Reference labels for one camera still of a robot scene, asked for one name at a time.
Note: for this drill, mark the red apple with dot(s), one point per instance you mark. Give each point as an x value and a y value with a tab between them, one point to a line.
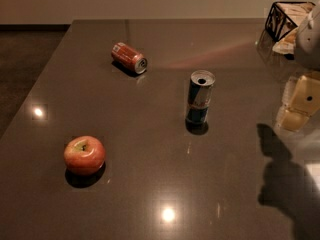
84	155

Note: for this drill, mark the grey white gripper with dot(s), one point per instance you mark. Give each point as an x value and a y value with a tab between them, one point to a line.
309	42

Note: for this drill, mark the red soda can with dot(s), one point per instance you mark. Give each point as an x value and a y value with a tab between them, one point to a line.
129	58

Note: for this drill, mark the white napkins in basket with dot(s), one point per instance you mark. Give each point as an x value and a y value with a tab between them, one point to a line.
286	45

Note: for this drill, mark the blue silver redbull can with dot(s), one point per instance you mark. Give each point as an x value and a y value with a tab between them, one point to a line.
199	96

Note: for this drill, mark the black wire basket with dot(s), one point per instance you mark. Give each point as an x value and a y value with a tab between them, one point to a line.
285	16

